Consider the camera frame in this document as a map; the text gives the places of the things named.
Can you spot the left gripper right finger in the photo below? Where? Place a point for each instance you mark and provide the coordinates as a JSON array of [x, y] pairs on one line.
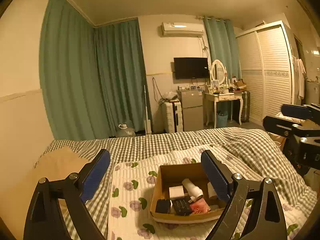
[[265, 220]]

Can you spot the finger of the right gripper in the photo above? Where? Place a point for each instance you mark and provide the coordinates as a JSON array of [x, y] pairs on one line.
[[282, 127], [295, 111]]

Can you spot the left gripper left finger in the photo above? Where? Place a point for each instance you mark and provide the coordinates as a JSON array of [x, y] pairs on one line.
[[44, 217]]

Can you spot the black remote control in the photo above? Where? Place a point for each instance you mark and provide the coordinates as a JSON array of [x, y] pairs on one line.
[[181, 206]]

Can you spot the white bottle red cap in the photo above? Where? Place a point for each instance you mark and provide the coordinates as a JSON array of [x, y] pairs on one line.
[[211, 192]]

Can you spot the grey checkered bedsheet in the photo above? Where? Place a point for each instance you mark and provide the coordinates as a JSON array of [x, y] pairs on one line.
[[98, 206]]

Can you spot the beige pillow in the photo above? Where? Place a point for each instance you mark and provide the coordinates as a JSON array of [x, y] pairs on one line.
[[15, 200]]

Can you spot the hanging white clothes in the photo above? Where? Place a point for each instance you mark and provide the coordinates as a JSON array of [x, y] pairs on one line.
[[299, 73]]

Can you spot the dark suitcase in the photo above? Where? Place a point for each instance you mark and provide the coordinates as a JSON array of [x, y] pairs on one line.
[[246, 106]]

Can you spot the white louvered wardrobe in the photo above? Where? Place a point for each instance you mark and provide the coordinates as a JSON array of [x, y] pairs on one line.
[[266, 69]]

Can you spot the blue waste basket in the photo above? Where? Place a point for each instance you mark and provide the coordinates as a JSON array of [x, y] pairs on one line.
[[221, 120]]

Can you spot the pink rose patterned box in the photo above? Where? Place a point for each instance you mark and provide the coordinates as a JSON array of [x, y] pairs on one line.
[[199, 207]]

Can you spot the white dressing table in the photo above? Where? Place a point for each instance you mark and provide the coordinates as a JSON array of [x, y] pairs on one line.
[[215, 102]]

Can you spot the white lint remover device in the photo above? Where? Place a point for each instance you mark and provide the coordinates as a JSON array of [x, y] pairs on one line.
[[194, 191]]

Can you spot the white oval vanity mirror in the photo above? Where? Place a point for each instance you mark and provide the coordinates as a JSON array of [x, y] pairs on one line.
[[218, 73]]

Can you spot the small silver fridge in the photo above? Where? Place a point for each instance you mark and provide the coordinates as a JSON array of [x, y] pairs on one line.
[[192, 109]]

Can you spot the white small box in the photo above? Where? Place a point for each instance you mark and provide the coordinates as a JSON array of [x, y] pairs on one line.
[[176, 192]]

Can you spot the green curtain right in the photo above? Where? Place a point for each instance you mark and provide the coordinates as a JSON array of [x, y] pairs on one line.
[[223, 44]]

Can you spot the green curtain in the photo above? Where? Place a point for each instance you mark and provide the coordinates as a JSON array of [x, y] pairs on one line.
[[92, 79], [223, 44]]

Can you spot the black power adapter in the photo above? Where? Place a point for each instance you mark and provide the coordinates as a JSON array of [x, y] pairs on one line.
[[163, 206]]

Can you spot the white suitcase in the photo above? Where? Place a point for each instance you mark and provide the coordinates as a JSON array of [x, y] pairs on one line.
[[172, 116]]

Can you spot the clear water jug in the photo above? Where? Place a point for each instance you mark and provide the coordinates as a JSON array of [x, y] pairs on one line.
[[125, 131]]

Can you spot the green curtain left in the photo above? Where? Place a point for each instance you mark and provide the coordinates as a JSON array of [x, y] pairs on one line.
[[92, 79]]

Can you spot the white air conditioner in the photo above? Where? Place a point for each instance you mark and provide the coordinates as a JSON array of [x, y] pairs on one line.
[[182, 29]]

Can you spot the black wall television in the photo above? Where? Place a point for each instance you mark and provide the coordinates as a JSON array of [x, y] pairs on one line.
[[191, 68]]

